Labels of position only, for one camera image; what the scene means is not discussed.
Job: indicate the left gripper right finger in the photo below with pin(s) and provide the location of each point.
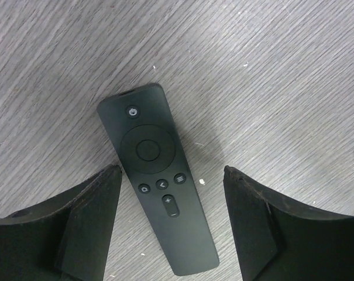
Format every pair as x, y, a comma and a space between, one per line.
279, 238

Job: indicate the black remote control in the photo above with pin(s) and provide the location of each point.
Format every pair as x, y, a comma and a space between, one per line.
141, 128

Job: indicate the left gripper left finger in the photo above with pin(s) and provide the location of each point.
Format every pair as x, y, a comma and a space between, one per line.
65, 237

